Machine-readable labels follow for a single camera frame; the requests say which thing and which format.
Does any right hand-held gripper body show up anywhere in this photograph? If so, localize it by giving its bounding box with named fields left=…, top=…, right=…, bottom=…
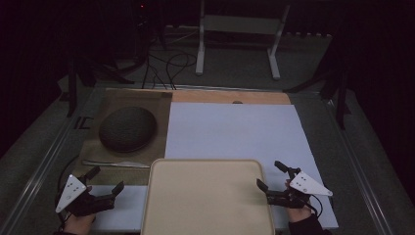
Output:
left=266, top=167, right=334, bottom=210

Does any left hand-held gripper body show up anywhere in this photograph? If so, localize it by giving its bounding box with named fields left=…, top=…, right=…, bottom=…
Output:
left=55, top=174, right=115, bottom=217

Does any person's right hand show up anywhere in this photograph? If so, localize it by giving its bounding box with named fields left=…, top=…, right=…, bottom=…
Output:
left=286, top=205, right=313, bottom=224

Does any person's left hand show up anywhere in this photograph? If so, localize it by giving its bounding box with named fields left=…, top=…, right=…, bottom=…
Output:
left=63, top=213, right=96, bottom=235

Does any silver table knife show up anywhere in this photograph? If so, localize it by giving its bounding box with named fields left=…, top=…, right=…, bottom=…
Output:
left=80, top=159, right=152, bottom=169

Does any dark round bowl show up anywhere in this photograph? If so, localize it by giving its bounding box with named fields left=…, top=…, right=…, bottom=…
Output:
left=98, top=106, right=158, bottom=154

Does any beige plastic tray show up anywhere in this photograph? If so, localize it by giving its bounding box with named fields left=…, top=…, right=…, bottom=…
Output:
left=140, top=158, right=276, bottom=235

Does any dark tripod stand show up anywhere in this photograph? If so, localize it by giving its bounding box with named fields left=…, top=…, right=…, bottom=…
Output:
left=283, top=19, right=352, bottom=131
left=66, top=48, right=135, bottom=118

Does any brown placemat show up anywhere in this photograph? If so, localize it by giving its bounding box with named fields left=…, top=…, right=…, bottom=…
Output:
left=71, top=89, right=173, bottom=187

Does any white metal stand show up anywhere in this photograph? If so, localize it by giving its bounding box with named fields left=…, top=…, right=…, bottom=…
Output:
left=195, top=0, right=291, bottom=81

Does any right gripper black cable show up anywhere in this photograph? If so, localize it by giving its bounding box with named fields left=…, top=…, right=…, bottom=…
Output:
left=307, top=194, right=324, bottom=218

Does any metal floor rail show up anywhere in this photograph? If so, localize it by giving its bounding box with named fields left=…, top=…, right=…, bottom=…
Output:
left=0, top=82, right=96, bottom=235
left=321, top=94, right=396, bottom=235

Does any black floor cable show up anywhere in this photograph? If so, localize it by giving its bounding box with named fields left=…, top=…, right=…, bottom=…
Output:
left=141, top=53, right=169, bottom=90
left=165, top=52, right=199, bottom=91

